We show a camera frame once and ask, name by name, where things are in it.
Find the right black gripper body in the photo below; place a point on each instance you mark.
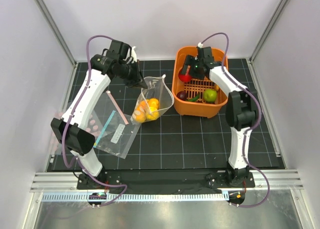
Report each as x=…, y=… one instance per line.
x=194, y=69

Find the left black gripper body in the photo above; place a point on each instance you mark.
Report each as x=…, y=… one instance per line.
x=130, y=72

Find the red apple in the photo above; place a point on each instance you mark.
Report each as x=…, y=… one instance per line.
x=185, y=78

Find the orange plastic basket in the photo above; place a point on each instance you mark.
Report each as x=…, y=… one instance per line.
x=193, y=87

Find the small orange fruit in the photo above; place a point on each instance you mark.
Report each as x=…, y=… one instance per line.
x=143, y=106

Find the white dotted zip bag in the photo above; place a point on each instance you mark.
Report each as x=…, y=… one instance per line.
x=157, y=88

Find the yellow pear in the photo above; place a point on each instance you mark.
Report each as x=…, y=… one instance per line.
x=154, y=103

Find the yellow mango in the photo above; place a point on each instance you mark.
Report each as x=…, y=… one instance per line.
x=139, y=116

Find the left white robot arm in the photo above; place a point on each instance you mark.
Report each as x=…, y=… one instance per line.
x=92, y=88

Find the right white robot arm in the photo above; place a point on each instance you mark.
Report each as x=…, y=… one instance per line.
x=242, y=113

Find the pink dotted zip bag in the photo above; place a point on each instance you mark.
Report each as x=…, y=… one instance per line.
x=100, y=114

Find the blue zipper clear bag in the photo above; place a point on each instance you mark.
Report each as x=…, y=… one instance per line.
x=115, y=137

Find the green apple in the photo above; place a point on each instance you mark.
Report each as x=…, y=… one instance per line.
x=210, y=95

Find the dark purple plum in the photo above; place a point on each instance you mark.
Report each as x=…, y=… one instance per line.
x=182, y=95

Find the black grid mat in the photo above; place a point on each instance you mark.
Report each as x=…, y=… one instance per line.
x=175, y=141

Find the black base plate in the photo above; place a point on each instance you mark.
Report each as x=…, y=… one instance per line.
x=177, y=181

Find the white slotted cable duct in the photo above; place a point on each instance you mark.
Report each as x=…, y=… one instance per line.
x=103, y=198

